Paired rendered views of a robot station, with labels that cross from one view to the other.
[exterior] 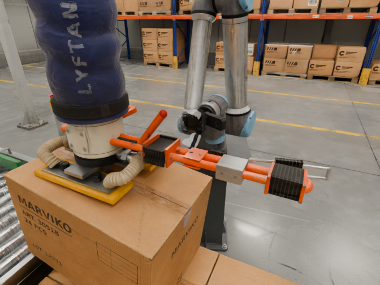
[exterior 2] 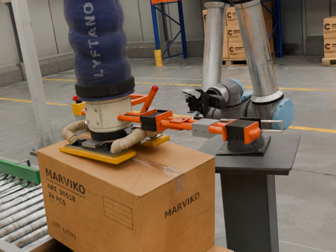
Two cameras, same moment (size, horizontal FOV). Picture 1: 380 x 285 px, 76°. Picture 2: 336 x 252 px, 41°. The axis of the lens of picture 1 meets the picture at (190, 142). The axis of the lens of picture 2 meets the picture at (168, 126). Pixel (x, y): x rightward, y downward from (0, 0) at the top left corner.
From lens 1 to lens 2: 0.92 m
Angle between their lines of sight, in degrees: 20
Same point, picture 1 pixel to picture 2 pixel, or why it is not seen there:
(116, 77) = (122, 63)
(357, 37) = not seen: outside the picture
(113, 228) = (115, 180)
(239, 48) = (253, 31)
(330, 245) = not seen: outside the picture
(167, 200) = (164, 168)
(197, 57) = (210, 44)
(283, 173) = (236, 123)
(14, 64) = (33, 73)
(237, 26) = (247, 10)
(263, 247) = not seen: outside the picture
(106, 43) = (114, 39)
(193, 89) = (208, 75)
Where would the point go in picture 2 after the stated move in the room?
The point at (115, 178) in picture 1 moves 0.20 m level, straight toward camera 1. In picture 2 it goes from (119, 142) to (117, 162)
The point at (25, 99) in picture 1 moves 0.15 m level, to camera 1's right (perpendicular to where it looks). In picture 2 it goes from (42, 117) to (54, 116)
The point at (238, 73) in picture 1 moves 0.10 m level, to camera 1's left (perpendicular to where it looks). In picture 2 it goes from (258, 56) to (235, 58)
